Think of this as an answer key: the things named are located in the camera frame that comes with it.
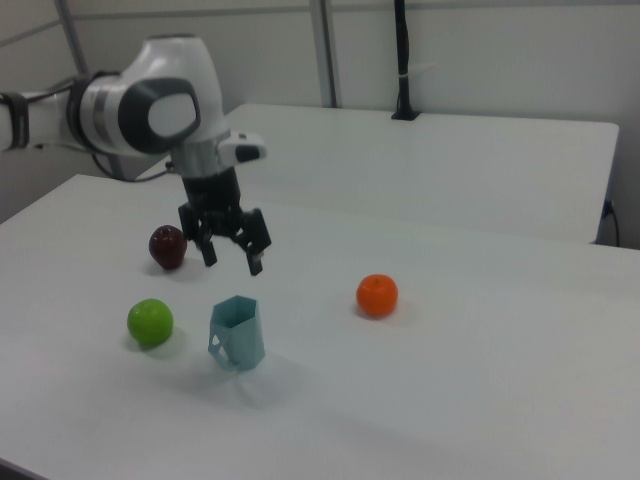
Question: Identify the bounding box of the green apple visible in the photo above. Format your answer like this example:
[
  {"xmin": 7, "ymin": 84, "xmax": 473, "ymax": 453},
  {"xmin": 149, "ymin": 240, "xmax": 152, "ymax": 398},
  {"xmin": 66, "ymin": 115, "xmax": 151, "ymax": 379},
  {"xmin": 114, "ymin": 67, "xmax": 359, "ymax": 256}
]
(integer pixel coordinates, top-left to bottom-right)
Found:
[{"xmin": 126, "ymin": 298, "xmax": 175, "ymax": 349}]

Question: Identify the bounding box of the orange fruit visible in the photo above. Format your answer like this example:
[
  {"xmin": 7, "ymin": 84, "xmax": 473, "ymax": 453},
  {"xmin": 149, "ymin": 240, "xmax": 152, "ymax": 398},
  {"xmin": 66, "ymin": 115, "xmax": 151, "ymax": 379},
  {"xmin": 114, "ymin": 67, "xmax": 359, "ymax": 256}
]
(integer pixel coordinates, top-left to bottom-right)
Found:
[{"xmin": 355, "ymin": 273, "xmax": 400, "ymax": 318}]

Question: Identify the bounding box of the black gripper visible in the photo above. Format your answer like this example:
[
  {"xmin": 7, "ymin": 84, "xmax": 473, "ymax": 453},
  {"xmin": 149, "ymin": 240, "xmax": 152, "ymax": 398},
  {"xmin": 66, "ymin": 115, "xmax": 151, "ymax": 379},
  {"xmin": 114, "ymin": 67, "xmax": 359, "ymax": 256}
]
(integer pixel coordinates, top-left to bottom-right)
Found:
[{"xmin": 177, "ymin": 167, "xmax": 273, "ymax": 278}]

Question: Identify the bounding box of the light blue faceted mug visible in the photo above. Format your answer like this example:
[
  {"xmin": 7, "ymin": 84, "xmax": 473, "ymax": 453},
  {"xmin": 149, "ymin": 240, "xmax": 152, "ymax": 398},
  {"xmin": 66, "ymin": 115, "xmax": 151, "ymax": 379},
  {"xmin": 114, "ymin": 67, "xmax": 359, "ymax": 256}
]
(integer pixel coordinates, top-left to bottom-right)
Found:
[{"xmin": 207, "ymin": 294, "xmax": 266, "ymax": 372}]

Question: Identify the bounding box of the black camera pole with base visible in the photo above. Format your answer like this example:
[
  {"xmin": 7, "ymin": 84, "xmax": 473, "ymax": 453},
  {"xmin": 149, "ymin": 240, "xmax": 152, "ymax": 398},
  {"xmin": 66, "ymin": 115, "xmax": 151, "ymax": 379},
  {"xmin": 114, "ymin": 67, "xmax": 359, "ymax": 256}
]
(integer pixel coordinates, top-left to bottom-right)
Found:
[{"xmin": 390, "ymin": 0, "xmax": 422, "ymax": 122}]

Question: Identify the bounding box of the dark red apple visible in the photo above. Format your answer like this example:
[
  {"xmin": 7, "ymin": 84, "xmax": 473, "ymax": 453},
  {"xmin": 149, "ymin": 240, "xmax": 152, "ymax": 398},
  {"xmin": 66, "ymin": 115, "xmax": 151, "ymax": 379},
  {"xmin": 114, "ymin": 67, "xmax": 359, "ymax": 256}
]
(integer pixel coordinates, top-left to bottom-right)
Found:
[{"xmin": 148, "ymin": 224, "xmax": 189, "ymax": 272}]

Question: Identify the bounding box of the thin black hanging cable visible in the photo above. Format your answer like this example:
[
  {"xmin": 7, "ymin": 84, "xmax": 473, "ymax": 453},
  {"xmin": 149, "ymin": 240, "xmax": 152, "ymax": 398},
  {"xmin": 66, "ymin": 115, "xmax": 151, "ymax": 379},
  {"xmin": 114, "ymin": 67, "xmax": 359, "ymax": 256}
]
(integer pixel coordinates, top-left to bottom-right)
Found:
[{"xmin": 603, "ymin": 198, "xmax": 622, "ymax": 247}]

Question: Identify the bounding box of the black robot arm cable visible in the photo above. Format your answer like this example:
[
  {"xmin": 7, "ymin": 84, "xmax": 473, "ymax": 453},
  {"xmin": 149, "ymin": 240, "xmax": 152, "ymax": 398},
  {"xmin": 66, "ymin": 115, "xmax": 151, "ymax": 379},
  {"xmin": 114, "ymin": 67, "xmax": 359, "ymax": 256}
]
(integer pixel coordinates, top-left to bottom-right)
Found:
[{"xmin": 34, "ymin": 142, "xmax": 177, "ymax": 182}]

